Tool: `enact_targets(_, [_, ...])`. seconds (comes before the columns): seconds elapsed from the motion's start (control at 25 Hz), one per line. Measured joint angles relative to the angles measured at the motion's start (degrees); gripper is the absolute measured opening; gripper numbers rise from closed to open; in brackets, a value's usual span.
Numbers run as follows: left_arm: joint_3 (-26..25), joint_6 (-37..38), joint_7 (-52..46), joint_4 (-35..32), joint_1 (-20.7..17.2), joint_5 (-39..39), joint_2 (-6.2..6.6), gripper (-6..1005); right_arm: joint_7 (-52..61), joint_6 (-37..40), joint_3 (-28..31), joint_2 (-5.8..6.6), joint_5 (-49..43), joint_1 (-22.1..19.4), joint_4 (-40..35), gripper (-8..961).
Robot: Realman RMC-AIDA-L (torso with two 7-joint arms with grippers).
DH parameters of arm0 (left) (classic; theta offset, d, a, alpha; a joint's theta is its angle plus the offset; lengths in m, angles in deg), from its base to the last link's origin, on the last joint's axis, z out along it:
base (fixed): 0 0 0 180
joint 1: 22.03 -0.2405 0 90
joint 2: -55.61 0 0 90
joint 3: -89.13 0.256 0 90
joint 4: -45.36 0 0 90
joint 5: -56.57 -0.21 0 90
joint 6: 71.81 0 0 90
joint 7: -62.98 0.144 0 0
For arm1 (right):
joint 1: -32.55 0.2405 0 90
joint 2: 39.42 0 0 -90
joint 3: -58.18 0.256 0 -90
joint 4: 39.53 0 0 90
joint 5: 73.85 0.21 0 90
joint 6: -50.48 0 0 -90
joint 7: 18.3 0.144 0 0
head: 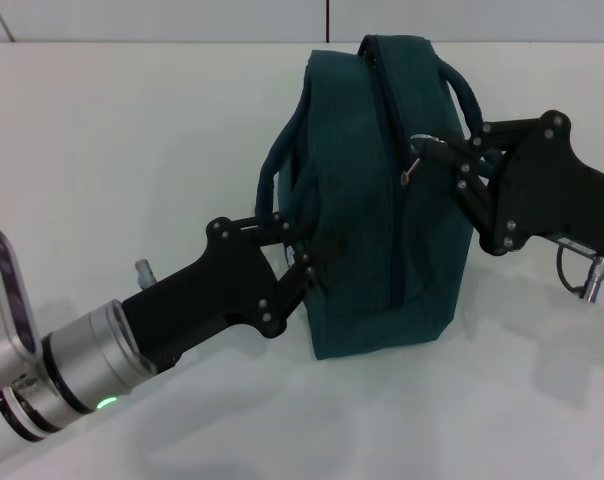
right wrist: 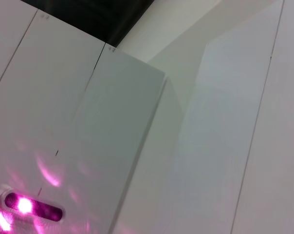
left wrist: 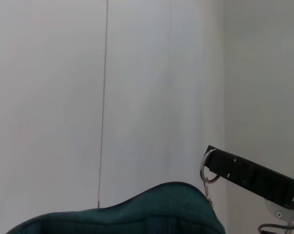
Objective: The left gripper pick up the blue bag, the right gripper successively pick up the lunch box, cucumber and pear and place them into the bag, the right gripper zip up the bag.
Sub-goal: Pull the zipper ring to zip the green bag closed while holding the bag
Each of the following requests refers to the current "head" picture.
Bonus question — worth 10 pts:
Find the metal zipper pull ring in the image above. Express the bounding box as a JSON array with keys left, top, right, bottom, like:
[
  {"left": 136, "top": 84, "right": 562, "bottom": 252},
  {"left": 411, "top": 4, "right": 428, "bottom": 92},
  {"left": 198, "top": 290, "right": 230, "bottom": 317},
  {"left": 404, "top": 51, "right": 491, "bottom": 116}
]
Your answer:
[{"left": 398, "top": 132, "right": 437, "bottom": 187}]

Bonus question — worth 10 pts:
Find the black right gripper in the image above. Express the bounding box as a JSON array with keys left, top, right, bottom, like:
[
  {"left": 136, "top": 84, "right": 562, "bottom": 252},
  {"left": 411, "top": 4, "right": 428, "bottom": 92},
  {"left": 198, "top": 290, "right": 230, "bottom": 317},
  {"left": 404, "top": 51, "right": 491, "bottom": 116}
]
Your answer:
[{"left": 421, "top": 108, "right": 604, "bottom": 275}]

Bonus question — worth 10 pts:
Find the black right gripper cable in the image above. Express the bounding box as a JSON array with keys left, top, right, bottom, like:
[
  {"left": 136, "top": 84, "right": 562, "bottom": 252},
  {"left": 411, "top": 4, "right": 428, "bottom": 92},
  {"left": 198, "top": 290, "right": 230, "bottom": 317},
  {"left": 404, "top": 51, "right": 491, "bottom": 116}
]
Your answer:
[{"left": 555, "top": 244, "right": 591, "bottom": 297}]

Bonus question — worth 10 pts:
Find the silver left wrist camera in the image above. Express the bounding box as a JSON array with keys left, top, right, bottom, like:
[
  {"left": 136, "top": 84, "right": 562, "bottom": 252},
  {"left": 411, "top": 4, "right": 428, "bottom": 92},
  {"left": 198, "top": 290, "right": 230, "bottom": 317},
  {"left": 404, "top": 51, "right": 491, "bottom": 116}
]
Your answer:
[{"left": 0, "top": 225, "right": 44, "bottom": 402}]

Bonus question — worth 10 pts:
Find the dark teal insulated bag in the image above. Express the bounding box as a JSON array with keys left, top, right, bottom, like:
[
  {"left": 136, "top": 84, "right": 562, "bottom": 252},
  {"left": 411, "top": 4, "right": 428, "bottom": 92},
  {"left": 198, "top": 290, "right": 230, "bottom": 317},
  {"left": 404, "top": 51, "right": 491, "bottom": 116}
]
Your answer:
[{"left": 254, "top": 33, "right": 488, "bottom": 362}]

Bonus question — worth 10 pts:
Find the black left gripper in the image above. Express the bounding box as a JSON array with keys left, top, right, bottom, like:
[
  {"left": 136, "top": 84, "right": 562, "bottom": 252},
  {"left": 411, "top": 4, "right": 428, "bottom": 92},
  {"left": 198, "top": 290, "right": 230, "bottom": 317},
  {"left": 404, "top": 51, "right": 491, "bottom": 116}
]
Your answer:
[{"left": 121, "top": 211, "right": 349, "bottom": 372}]

